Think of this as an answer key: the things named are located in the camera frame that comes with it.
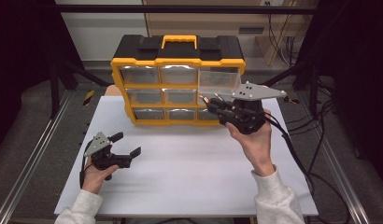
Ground black horizontal frame bar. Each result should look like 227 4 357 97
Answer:
53 4 319 15

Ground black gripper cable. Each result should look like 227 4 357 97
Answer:
263 111 352 224
78 139 94 189

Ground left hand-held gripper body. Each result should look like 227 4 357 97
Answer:
84 132 133 172

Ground yellow black drawer organizer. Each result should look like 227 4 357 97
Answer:
110 34 247 127

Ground metal floor rail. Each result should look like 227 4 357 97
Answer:
0 90 74 224
296 91 371 224

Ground clear plastic drawer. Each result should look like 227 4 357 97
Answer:
197 68 243 98

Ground set of clear organizer drawers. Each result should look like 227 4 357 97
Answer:
119 65 220 121

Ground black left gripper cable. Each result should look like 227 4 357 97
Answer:
78 139 94 189

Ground black battery with copper end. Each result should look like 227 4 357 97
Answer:
198 94 214 106

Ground yellow black hazard tape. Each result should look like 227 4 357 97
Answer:
82 90 96 106

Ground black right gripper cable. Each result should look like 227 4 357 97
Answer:
263 111 352 224

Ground black metal stand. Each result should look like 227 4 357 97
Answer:
261 59 321 118
49 55 113 119

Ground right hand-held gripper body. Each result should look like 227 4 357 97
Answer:
218 81 287 135

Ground hanging wall cables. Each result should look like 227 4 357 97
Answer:
267 12 301 66

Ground person's right hand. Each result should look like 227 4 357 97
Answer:
225 108 277 177

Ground black floor cables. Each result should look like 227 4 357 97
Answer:
286 77 340 175

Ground person's left hand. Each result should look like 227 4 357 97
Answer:
81 162 119 195

